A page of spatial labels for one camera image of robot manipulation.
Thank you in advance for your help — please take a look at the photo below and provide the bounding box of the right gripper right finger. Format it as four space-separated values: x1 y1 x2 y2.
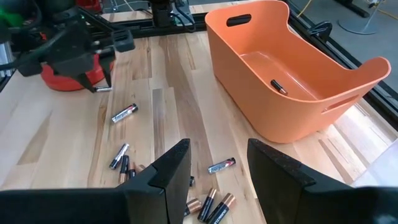
248 138 398 224

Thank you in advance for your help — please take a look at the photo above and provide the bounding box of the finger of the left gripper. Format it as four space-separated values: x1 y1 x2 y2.
73 72 96 93
99 55 114 88

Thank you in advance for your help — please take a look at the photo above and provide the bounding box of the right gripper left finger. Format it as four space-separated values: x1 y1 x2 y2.
0 139 192 224

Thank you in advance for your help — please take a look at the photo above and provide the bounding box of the clear plastic bin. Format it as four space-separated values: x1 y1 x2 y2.
353 139 398 189

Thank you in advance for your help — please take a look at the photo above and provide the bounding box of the orange plastic bin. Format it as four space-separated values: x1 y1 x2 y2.
205 0 392 144

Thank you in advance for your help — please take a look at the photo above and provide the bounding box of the grey round stand base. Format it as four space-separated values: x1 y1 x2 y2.
338 0 381 35

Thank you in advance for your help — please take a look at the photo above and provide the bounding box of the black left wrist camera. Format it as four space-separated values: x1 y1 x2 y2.
113 29 136 53

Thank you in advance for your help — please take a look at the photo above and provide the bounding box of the yellow cable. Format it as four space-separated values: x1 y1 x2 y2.
297 0 398 20

